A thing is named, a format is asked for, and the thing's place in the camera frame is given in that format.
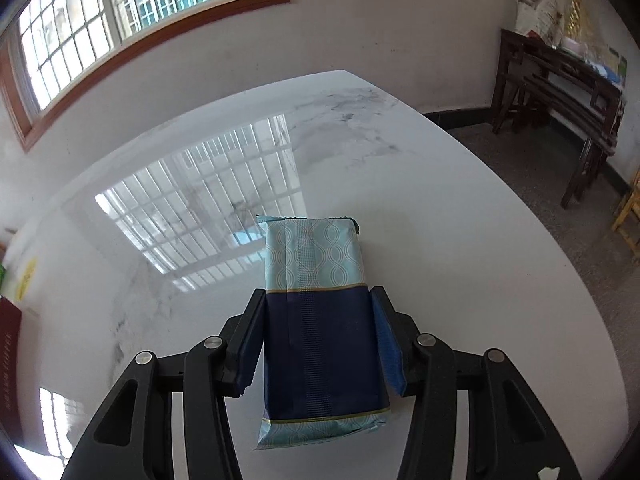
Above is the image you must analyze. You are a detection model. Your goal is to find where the gold red tin box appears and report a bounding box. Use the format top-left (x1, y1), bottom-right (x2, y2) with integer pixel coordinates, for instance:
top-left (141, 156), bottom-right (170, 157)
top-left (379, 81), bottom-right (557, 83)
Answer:
top-left (0, 297), bottom-right (24, 444)

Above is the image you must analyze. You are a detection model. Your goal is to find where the round yellow warning sticker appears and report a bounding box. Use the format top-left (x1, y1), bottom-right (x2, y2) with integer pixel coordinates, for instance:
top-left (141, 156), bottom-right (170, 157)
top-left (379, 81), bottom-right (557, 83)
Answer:
top-left (15, 257), bottom-right (37, 301)

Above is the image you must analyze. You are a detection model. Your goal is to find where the bamboo chair right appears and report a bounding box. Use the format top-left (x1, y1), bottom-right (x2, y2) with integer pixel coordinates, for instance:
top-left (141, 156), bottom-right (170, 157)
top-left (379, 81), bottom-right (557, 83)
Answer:
top-left (611, 170), bottom-right (640, 266)

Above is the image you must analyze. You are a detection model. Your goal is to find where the dark wooden console table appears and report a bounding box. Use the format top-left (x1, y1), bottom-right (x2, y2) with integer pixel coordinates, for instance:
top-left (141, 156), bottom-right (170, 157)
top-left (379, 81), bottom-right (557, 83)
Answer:
top-left (490, 29), bottom-right (626, 208)

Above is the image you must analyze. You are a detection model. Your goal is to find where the gold ornament tree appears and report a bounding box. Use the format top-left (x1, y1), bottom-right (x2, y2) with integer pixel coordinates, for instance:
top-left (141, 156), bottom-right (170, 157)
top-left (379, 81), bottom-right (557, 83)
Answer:
top-left (561, 0), bottom-right (599, 58)

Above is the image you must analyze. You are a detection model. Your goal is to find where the white printed bag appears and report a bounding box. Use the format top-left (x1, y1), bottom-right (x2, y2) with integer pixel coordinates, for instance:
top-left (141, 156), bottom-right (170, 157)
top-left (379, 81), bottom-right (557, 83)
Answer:
top-left (514, 0), bottom-right (561, 46)

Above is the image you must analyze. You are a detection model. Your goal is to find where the arched wooden frame window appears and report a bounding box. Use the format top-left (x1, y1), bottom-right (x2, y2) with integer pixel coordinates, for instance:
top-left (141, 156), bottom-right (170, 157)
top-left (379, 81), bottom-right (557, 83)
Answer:
top-left (1, 0), bottom-right (288, 152)

